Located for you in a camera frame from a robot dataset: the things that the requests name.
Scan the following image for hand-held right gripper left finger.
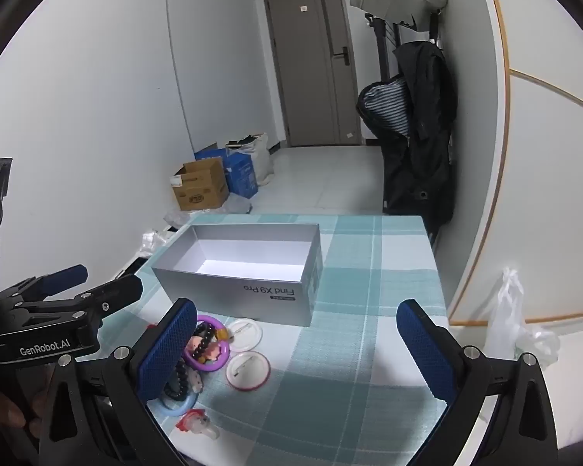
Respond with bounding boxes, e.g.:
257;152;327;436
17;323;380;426
36;297;198;466

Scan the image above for grey door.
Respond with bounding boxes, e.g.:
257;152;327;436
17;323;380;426
263;0;363;148

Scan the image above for teal checked tablecloth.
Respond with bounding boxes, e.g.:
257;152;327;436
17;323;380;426
92;214;450;466

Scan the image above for white plastic bag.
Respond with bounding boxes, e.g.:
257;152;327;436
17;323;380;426
486;267;562;365

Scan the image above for black coat rack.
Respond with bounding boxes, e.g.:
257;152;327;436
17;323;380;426
364;7;448;83

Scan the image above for red and white charm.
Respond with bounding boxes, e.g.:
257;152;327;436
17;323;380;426
176;410;220;440

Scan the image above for silver cardboard box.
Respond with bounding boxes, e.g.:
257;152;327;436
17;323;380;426
150;223;325;327

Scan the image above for red rimmed pin badge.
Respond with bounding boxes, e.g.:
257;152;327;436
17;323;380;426
225;351;271;391

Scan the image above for black bead bracelet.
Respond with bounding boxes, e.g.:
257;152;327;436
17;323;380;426
192;323;219;351

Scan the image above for white sack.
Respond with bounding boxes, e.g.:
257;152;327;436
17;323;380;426
225;132;275;188

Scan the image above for striped shirt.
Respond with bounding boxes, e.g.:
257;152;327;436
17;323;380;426
361;80;411;137

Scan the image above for purple bracelet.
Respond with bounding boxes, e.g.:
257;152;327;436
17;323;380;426
183;315;231;374

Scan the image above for brown cardboard box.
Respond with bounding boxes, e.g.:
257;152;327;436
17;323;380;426
171;156;230;212

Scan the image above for light blue ring bracelet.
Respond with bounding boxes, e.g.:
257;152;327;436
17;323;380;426
156;388;200;417

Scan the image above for person's left hand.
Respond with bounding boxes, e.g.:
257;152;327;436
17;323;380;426
0;387;54;442

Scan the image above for black jacket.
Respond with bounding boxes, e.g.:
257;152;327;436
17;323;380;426
356;41;458;226

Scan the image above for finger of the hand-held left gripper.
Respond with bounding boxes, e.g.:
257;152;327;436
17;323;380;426
0;264;89;304
12;274;144;321

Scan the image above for white pin badge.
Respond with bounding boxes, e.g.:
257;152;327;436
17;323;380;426
226;318;263;353

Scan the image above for blue cardboard box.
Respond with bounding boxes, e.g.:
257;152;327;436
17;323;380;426
194;143;259;200

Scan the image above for black spiral hair tie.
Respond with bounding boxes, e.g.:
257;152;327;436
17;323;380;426
162;356;204;401

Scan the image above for small grey plastic package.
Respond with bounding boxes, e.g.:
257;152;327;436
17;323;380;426
141;230;176;258

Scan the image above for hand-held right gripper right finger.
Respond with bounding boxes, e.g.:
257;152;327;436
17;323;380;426
396;299;559;466

